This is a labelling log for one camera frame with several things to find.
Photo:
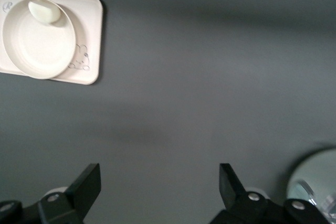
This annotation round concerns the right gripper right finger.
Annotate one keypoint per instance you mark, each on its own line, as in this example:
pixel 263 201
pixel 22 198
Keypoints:
pixel 232 191

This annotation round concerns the pale green electric pot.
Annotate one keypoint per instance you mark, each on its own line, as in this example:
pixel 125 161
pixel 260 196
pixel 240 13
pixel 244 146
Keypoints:
pixel 312 163

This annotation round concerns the beige rabbit print tray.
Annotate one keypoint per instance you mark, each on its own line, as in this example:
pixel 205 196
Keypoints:
pixel 90 24

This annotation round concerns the round beige plate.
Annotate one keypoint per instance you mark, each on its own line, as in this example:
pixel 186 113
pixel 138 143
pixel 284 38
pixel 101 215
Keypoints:
pixel 39 48

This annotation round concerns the glass pot lid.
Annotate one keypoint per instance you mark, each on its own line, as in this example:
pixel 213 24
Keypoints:
pixel 325 203

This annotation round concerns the small white bun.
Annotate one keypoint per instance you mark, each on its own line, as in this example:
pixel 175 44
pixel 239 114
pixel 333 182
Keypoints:
pixel 44 11

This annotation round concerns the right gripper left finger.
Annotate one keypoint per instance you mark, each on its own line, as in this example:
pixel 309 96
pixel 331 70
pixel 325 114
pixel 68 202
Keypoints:
pixel 84 190

